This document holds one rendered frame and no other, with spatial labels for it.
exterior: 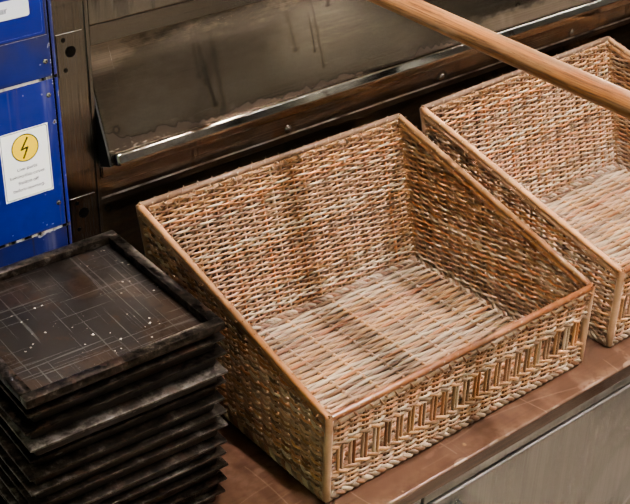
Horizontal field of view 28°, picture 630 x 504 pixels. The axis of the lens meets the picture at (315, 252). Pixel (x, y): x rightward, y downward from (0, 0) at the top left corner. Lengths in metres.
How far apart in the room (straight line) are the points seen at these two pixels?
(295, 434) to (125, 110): 0.54
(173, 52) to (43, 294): 0.45
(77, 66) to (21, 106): 0.11
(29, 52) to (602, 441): 1.14
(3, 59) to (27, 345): 0.39
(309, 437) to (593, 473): 0.65
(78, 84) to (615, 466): 1.14
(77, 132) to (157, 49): 0.18
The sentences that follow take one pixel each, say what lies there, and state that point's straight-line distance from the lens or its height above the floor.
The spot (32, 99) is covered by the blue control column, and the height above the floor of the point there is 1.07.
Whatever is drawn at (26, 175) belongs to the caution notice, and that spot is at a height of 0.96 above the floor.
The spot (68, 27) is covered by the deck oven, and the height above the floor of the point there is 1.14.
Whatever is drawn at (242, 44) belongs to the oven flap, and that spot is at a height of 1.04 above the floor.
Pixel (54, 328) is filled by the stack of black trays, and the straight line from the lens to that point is 1.63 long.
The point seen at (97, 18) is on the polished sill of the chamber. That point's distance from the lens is 1.82.
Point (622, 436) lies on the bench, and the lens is 2.26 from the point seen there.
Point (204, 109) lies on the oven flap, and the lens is 1.96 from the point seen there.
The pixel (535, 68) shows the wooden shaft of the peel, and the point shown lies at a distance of 1.58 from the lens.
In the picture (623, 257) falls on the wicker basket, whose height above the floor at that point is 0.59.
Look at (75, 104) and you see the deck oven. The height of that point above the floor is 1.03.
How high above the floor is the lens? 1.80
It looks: 32 degrees down
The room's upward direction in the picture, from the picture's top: 2 degrees clockwise
